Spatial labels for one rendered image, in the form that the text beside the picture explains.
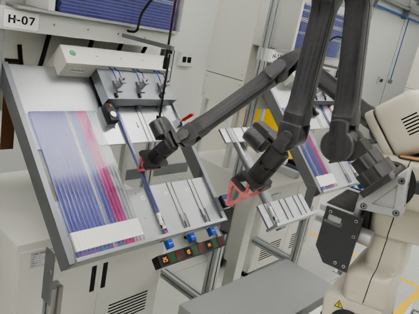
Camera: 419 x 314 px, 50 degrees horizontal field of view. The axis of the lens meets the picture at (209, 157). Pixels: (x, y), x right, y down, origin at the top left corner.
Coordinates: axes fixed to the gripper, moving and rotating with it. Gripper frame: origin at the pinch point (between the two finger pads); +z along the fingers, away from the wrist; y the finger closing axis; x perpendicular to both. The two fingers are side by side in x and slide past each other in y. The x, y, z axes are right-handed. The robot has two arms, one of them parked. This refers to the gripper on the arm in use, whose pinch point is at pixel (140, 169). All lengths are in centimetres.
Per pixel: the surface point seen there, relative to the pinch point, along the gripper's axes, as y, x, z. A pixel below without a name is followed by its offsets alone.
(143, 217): 5.9, 17.6, 1.0
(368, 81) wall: -582, -149, 105
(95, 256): 29.6, 26.9, -1.1
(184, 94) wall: -191, -124, 128
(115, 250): 22.2, 26.9, -1.2
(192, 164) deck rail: -30.1, -0.7, 3.2
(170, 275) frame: -33, 35, 46
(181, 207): -12.4, 17.2, 0.6
